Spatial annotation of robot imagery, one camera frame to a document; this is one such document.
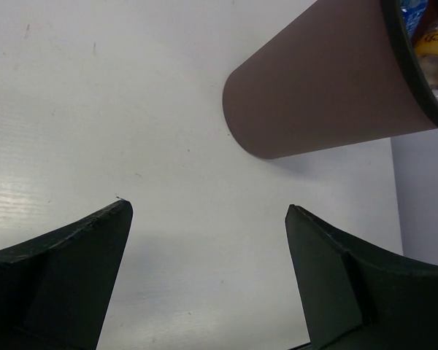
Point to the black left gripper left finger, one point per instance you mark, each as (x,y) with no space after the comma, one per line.
(55,289)

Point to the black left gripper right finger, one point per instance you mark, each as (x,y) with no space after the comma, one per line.
(356,295)

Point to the blue label bottle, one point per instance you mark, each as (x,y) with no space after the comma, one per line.
(412,12)

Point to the brown bin black rim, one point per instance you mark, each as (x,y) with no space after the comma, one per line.
(343,72)

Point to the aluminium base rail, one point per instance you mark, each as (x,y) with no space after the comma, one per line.
(306,346)

